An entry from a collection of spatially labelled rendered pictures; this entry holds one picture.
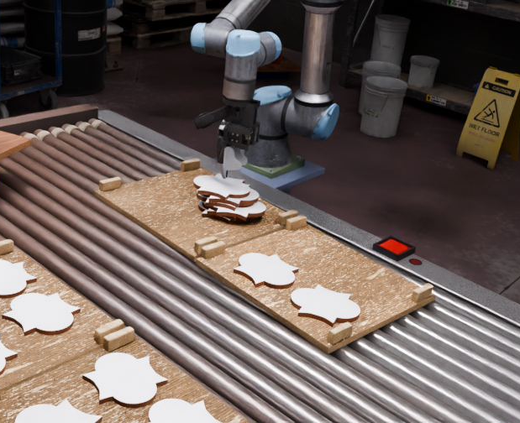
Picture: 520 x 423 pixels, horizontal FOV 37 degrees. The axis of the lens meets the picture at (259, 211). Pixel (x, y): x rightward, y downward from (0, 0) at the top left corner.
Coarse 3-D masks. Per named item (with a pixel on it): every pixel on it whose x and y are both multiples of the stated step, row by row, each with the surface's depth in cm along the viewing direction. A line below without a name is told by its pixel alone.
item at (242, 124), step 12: (240, 108) 184; (252, 108) 183; (228, 120) 186; (240, 120) 185; (252, 120) 184; (228, 132) 187; (240, 132) 184; (252, 132) 187; (228, 144) 188; (240, 144) 185; (252, 144) 189
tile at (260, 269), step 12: (240, 264) 172; (252, 264) 172; (264, 264) 173; (276, 264) 174; (288, 264) 174; (252, 276) 168; (264, 276) 168; (276, 276) 169; (288, 276) 169; (276, 288) 166
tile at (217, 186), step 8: (200, 176) 199; (208, 176) 199; (216, 176) 200; (200, 184) 194; (208, 184) 195; (216, 184) 195; (224, 184) 196; (232, 184) 196; (240, 184) 197; (200, 192) 192; (208, 192) 192; (216, 192) 191; (224, 192) 191; (232, 192) 192; (240, 192) 192; (248, 192) 193; (224, 200) 190
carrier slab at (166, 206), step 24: (96, 192) 201; (120, 192) 202; (144, 192) 204; (168, 192) 205; (192, 192) 207; (144, 216) 191; (168, 216) 193; (192, 216) 194; (264, 216) 198; (168, 240) 182; (192, 240) 182; (240, 240) 185
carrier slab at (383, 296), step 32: (224, 256) 177; (288, 256) 180; (320, 256) 182; (352, 256) 183; (256, 288) 166; (288, 288) 167; (352, 288) 170; (384, 288) 171; (416, 288) 173; (288, 320) 156; (384, 320) 160
